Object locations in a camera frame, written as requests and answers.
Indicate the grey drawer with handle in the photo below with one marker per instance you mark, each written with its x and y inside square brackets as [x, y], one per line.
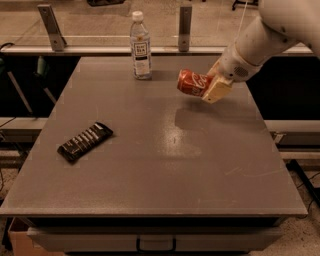
[180, 240]

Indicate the clear plastic water bottle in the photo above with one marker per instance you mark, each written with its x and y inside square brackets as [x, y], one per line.
[140, 47]

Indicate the red coke can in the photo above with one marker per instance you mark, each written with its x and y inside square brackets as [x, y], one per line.
[192, 83]

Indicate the middle metal rail bracket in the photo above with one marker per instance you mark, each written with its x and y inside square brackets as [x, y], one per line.
[185, 16]

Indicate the cardboard box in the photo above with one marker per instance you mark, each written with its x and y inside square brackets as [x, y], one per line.
[23, 245]

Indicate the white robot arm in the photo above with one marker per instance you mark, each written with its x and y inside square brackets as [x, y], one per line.
[280, 25]

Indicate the black snack bar wrapper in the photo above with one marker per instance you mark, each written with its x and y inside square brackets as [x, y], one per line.
[81, 144]

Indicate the left metal rail bracket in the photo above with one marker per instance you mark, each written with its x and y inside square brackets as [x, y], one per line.
[56, 39]

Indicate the metal rail bracket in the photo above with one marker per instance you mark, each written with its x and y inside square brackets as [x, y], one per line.
[185, 16]
[56, 39]

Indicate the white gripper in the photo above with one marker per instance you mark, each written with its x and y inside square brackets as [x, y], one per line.
[234, 68]

